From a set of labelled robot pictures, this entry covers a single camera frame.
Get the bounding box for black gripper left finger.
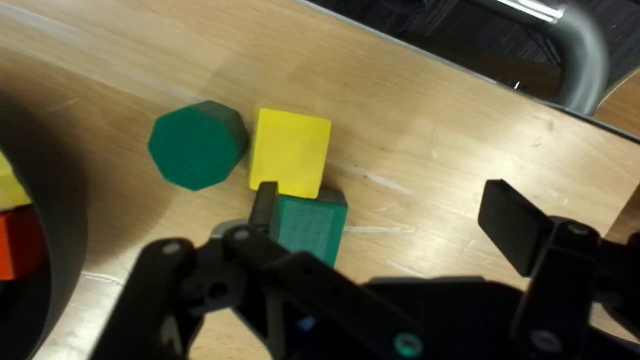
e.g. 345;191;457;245
87;179;431;360

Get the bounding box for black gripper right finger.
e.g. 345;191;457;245
475;179;640;360

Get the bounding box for teal green block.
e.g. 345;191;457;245
267;188;350;271

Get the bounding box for yellow cube block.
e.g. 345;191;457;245
247;107;333;203

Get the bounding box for large red orange cube block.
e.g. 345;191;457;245
0;207;50;284

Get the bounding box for black bowl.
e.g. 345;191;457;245
0;99;87;360

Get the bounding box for green octagonal cylinder block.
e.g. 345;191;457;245
145;99;252;194

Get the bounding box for round wooden stool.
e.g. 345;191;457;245
589;67;640;139

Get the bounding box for chrome cart handle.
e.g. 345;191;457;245
495;0;612;117

